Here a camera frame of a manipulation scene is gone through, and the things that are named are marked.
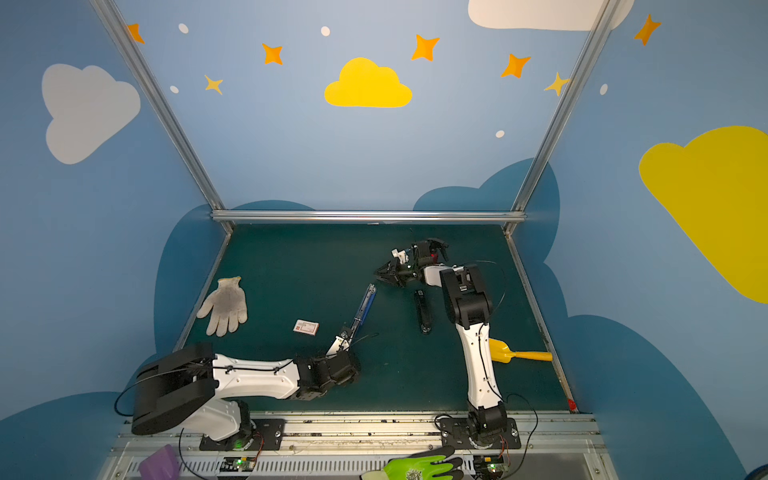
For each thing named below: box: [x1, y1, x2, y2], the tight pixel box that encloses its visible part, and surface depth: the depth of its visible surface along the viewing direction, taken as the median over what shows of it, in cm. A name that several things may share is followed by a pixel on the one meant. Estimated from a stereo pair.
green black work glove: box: [359, 446, 464, 480], surface depth 70 cm
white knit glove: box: [197, 276, 248, 337], surface depth 98 cm
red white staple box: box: [292, 319, 320, 336], surface depth 95 cm
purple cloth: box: [138, 444, 180, 480], surface depth 71 cm
